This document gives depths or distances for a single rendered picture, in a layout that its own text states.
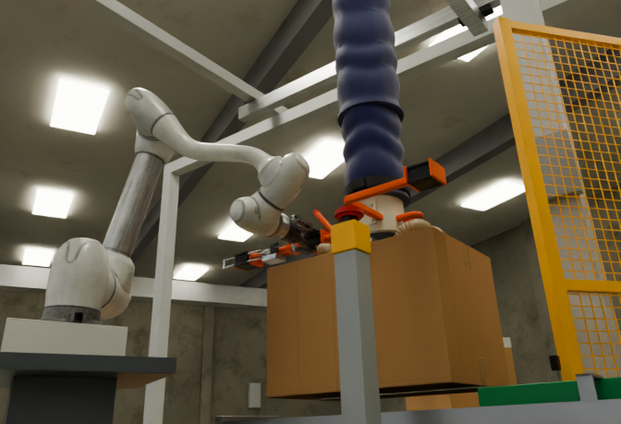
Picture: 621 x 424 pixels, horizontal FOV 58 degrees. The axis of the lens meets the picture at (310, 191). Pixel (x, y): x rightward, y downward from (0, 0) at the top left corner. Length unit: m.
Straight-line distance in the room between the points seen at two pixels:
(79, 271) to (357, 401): 0.91
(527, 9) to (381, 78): 1.33
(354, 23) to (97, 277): 1.25
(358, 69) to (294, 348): 0.99
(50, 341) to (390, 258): 0.92
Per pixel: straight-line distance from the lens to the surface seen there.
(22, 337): 1.65
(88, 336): 1.67
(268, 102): 4.78
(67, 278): 1.76
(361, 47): 2.12
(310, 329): 1.72
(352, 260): 1.27
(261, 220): 1.74
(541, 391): 1.36
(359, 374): 1.22
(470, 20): 3.89
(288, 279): 1.80
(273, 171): 1.72
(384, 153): 1.90
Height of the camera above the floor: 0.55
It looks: 24 degrees up
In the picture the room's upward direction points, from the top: 2 degrees counter-clockwise
